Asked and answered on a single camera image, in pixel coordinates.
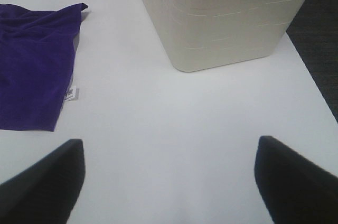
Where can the beige plastic storage bin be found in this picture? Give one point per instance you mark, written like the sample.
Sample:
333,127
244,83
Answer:
202,34

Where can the purple microfiber towel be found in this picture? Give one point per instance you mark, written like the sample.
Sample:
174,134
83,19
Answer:
37,60

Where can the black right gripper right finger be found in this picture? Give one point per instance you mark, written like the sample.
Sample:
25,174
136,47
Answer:
294,189

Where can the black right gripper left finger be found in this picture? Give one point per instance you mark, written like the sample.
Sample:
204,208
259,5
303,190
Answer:
47,191

